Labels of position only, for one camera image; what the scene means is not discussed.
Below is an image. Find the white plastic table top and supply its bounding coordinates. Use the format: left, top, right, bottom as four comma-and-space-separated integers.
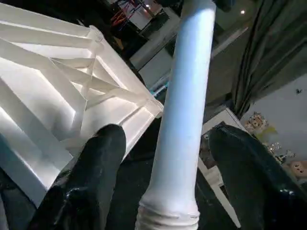
0, 2, 164, 207

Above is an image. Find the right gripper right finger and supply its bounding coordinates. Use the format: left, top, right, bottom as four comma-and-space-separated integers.
208, 124, 307, 230

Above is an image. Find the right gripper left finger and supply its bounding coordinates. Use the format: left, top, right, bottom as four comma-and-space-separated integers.
29, 124, 127, 230

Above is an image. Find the white plastic table leg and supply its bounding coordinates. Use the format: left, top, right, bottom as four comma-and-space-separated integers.
135, 0, 217, 230

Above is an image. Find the black work mat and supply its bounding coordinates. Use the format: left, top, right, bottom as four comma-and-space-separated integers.
0, 120, 226, 230

